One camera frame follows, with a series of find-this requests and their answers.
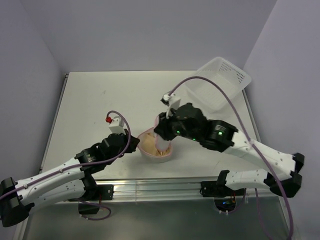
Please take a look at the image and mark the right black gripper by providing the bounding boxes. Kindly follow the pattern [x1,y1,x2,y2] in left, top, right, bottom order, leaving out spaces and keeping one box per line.
[153,106,200,142]

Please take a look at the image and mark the white mesh laundry bag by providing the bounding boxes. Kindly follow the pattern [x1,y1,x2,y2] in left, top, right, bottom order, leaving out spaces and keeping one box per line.
[138,116,173,163]

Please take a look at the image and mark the beige bra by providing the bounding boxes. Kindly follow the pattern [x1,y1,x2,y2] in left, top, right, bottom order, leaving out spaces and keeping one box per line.
[140,132,172,158]

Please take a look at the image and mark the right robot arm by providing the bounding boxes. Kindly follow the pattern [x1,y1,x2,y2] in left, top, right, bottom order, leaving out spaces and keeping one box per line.
[153,103,305,198]

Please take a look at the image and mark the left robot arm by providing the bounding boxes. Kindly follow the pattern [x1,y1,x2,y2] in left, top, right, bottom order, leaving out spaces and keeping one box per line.
[0,133,140,228]

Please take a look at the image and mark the white plastic basket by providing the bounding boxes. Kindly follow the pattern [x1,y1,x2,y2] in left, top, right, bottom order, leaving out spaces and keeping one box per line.
[184,57,252,114]

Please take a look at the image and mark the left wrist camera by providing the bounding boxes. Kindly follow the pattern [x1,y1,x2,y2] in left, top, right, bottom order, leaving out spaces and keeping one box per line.
[105,116,126,134]

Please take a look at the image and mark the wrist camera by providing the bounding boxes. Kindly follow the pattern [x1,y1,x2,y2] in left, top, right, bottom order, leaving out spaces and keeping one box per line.
[105,116,126,134]
[160,92,181,119]

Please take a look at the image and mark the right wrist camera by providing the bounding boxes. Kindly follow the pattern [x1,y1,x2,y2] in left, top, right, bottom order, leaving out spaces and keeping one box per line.
[160,92,181,119]

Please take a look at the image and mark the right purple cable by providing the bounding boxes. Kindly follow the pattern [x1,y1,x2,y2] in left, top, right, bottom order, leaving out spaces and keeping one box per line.
[168,76,295,240]

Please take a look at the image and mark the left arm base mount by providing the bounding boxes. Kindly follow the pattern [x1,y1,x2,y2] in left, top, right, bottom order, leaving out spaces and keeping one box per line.
[78,184,114,220]

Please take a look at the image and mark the aluminium table frame rail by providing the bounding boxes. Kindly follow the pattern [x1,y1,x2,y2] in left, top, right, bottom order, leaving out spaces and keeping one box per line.
[23,176,287,205]

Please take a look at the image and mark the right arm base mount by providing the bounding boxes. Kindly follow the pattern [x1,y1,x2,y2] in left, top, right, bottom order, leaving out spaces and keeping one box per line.
[199,181,237,213]

